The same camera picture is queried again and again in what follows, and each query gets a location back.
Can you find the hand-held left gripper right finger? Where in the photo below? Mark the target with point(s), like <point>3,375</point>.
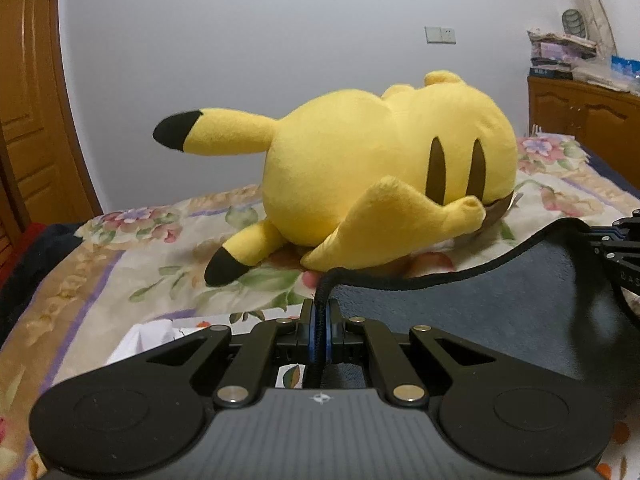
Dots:
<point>326,336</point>

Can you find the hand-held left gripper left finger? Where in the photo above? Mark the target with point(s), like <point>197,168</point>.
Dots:
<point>313,336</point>

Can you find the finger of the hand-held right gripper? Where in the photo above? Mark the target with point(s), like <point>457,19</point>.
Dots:
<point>617,240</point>

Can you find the dark grey towel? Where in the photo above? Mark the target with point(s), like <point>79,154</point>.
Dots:
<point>500,300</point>

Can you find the wooden cabinet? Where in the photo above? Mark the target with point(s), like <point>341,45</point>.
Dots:
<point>585,110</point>

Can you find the yellow plush toy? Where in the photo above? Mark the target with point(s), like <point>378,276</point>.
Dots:
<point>360,175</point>

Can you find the white paper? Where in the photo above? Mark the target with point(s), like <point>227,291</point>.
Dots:
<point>142,340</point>

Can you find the pile of papers and bags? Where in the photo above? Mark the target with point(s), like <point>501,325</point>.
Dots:
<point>565,55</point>

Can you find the floral bed sheet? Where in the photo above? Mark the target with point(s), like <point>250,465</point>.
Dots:
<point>125,280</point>

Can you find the grey striped round object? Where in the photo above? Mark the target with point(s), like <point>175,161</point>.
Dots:
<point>575,24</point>

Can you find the dark cloth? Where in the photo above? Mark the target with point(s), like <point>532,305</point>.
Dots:
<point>35,265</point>

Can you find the wooden door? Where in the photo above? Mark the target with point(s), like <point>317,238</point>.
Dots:
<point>35,110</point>

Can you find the white wall switch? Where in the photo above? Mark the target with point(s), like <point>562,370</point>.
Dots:
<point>440,34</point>

